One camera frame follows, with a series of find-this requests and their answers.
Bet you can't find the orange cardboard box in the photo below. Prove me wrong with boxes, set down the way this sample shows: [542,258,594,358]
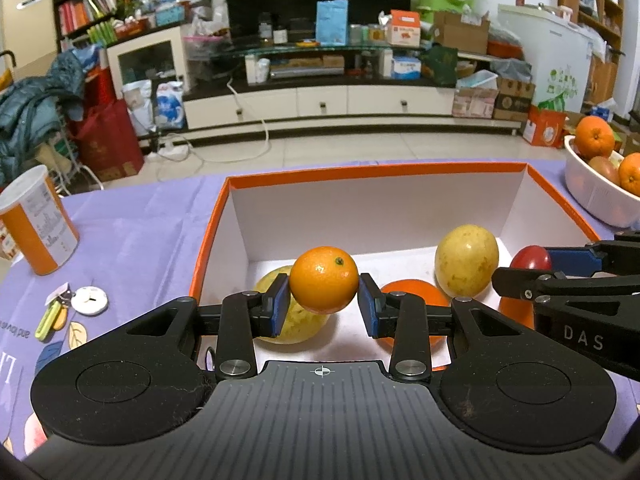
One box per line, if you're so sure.
[189,161,602,372]

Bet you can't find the brown cardboard box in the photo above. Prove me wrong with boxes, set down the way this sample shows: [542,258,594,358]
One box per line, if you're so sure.
[434,10,491,56]

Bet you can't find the brown printed carton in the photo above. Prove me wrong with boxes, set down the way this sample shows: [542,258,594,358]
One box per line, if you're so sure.
[492,77,536,122]

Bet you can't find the white plastic bag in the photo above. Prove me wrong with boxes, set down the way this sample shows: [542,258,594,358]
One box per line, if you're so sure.
[122,80,153,136]

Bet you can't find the small mandarin orange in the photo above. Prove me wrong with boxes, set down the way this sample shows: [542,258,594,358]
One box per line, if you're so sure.
[290,246,360,315]

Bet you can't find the red tomato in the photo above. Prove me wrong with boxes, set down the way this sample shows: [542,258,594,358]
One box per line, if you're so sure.
[510,245,553,272]

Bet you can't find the orange white carton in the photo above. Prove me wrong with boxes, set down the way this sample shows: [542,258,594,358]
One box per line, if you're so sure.
[387,10,422,47]

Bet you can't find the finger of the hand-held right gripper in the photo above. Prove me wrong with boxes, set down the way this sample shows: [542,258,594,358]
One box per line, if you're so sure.
[492,267,640,307]
[542,232,640,281]

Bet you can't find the white plastic bowl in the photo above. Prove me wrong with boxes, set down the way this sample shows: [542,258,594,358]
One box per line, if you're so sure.
[564,135,640,227]

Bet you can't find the white power cable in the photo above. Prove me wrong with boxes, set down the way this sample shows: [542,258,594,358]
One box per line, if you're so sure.
[157,80,271,163]

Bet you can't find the blue white tissue box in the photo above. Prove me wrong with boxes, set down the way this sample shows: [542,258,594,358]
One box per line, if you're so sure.
[391,56,422,81]

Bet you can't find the brown snack box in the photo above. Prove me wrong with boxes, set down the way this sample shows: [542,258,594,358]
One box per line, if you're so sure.
[0,220,21,262]

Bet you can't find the orange gift box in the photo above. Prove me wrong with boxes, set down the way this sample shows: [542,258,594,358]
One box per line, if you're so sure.
[522,105,568,150]

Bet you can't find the white blue rice bag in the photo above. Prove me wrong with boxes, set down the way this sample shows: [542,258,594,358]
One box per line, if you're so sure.
[155,81,188,130]

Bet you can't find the white glass-door cabinet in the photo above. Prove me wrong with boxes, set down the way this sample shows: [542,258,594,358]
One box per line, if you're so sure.
[106,25,190,103]

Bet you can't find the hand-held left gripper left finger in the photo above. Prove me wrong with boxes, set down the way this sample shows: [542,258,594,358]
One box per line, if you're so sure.
[125,274,292,382]

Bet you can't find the yellow passion fruit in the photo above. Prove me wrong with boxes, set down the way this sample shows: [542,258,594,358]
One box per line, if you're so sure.
[252,266,331,345]
[434,225,500,298]

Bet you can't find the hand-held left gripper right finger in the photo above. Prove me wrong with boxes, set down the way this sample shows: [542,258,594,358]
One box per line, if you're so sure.
[358,273,531,383]

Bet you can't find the white floor air conditioner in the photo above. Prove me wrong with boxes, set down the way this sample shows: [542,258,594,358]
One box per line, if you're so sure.
[2,0,60,68]

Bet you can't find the white round tag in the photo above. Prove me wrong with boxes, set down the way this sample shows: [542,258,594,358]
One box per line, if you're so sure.
[71,285,109,317]

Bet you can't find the pink printed carton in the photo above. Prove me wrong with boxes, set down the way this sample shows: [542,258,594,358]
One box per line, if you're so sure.
[452,87,498,120]

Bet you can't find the blue jacket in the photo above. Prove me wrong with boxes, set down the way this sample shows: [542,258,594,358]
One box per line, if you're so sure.
[0,50,88,186]

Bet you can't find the purple printed tablecloth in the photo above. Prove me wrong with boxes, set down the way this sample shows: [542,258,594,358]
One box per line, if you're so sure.
[0,159,640,461]

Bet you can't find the red shopping bag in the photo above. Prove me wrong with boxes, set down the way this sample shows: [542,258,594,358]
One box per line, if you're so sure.
[74,67,146,183]

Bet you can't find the large orange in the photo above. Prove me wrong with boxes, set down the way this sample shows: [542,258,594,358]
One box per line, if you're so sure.
[376,279,452,355]

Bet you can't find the white chest freezer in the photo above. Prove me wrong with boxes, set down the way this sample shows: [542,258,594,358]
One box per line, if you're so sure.
[497,4,596,111]

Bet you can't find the dark green gift box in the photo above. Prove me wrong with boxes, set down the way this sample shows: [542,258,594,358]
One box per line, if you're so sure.
[421,45,459,87]

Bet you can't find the white television stand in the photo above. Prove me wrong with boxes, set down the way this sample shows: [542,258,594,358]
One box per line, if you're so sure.
[180,42,526,143]

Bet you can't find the orange white canister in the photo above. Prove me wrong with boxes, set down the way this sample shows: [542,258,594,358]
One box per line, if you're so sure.
[0,165,81,277]

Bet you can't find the blue paper bag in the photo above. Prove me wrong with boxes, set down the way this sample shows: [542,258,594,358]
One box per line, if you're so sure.
[316,0,349,46]

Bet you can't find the black bookshelf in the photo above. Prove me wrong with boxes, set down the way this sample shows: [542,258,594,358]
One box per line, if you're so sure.
[52,0,151,43]

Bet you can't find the brown kiwi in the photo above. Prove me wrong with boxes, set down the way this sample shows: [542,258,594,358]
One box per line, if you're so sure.
[587,156,622,187]

